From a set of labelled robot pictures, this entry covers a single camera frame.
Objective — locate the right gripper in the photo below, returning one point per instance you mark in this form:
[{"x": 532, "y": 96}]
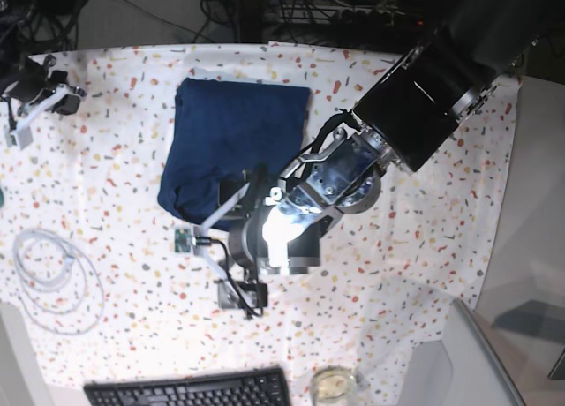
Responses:
[{"x": 33, "y": 88}]

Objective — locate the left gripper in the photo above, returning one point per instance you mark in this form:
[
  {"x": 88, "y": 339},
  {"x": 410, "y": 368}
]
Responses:
[{"x": 244, "y": 202}]

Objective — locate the dark blue t-shirt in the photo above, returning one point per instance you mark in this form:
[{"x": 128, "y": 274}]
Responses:
[{"x": 222, "y": 129}]

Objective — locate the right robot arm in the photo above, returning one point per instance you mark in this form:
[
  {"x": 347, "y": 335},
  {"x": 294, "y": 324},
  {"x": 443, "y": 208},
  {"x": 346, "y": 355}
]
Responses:
[{"x": 31, "y": 31}]

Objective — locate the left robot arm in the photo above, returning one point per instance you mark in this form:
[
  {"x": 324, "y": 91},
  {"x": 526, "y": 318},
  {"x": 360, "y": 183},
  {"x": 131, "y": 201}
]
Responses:
[{"x": 278, "y": 219}]

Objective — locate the black computer keyboard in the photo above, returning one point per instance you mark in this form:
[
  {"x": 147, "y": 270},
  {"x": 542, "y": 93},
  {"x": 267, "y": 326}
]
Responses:
[{"x": 266, "y": 386}]

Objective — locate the terrazzo patterned table cloth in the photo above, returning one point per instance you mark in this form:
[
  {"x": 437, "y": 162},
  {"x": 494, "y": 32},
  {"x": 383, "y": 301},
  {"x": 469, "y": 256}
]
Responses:
[{"x": 87, "y": 254}]

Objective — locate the clear glass jar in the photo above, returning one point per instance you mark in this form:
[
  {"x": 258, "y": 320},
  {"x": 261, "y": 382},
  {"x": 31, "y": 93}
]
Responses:
[{"x": 333, "y": 386}]

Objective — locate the grey monitor edge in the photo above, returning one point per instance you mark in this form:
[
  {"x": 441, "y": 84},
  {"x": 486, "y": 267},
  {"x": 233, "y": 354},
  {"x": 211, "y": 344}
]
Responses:
[{"x": 478, "y": 375}]

